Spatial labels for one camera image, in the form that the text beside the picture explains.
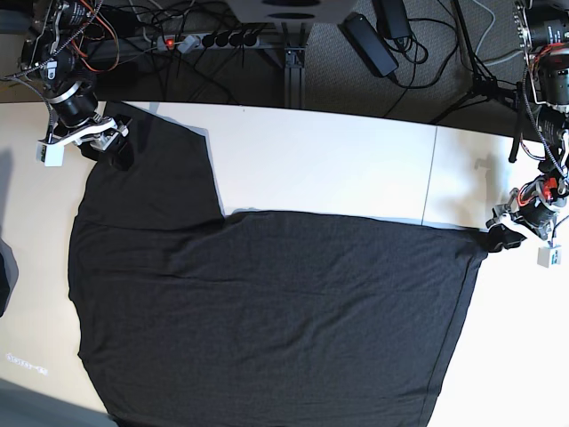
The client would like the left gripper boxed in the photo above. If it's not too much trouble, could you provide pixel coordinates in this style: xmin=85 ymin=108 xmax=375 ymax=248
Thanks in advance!
xmin=485 ymin=188 xmax=558 ymax=254

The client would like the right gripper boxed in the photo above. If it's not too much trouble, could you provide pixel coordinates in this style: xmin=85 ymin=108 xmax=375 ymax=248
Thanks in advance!
xmin=46 ymin=117 xmax=134 ymax=172

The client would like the dark grey T-shirt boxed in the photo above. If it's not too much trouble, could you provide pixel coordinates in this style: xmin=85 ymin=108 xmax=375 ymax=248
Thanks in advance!
xmin=68 ymin=102 xmax=487 ymax=426

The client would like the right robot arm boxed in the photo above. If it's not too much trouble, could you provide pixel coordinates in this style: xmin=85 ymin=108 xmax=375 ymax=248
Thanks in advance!
xmin=1 ymin=1 xmax=133 ymax=171

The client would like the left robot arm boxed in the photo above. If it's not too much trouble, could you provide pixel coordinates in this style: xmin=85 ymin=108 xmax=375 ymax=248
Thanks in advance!
xmin=486 ymin=1 xmax=568 ymax=253

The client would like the black power strip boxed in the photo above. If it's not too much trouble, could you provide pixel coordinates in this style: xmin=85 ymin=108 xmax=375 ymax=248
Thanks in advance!
xmin=148 ymin=30 xmax=261 ymax=54

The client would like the dark object at left edge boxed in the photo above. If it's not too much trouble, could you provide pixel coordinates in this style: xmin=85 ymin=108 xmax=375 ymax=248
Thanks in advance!
xmin=0 ymin=241 xmax=19 ymax=317

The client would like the black power brick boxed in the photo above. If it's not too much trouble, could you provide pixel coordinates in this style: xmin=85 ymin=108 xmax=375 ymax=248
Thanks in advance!
xmin=339 ymin=12 xmax=399 ymax=77

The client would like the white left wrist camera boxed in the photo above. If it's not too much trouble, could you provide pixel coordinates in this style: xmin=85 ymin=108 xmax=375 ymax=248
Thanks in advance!
xmin=537 ymin=246 xmax=562 ymax=268

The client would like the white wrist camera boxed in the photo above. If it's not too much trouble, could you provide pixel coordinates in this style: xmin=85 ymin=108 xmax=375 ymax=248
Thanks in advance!
xmin=36 ymin=142 xmax=65 ymax=167
xmin=537 ymin=246 xmax=562 ymax=268

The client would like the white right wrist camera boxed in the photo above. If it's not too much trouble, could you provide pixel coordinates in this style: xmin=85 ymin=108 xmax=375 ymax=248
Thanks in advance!
xmin=36 ymin=142 xmax=65 ymax=167

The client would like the aluminium frame post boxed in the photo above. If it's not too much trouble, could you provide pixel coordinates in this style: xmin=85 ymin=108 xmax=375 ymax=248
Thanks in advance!
xmin=260 ymin=21 xmax=313 ymax=109

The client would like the grey camera mount plate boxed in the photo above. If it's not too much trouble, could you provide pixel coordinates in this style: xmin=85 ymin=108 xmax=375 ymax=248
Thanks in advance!
xmin=226 ymin=0 xmax=357 ymax=23

